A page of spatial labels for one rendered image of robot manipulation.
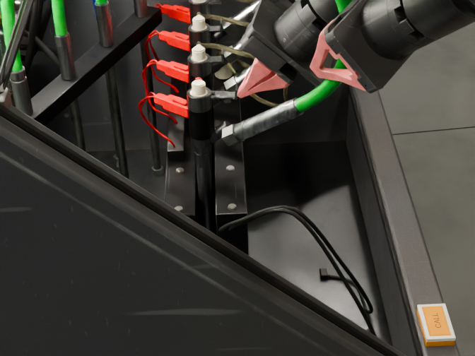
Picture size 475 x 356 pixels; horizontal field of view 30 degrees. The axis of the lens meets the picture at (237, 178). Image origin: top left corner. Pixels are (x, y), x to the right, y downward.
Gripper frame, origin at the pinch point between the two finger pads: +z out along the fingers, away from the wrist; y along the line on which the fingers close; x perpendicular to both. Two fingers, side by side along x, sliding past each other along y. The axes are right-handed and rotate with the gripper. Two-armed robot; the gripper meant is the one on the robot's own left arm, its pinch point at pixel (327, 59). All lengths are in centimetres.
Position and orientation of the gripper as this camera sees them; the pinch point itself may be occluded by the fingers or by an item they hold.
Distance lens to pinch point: 85.3
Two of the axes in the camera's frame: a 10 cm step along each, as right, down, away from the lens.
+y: -6.0, 6.5, -4.7
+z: -4.7, 1.9, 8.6
